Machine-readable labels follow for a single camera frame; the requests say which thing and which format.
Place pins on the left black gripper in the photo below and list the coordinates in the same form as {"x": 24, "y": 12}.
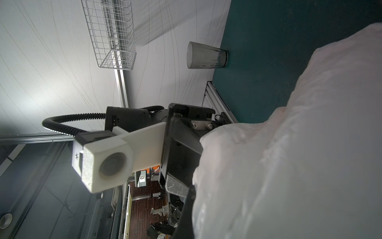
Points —
{"x": 185, "y": 125}

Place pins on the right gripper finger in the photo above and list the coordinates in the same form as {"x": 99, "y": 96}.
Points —
{"x": 185, "y": 230}

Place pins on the white plastic bag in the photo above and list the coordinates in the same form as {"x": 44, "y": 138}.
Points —
{"x": 313, "y": 170}

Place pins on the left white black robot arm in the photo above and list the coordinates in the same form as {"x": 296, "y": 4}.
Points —
{"x": 134, "y": 119}

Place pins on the dark green table mat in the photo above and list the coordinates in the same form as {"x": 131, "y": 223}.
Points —
{"x": 270, "y": 43}

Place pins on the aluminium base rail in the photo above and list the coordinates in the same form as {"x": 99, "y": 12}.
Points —
{"x": 212, "y": 99}

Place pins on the white wire basket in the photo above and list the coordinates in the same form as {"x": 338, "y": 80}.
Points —
{"x": 111, "y": 28}

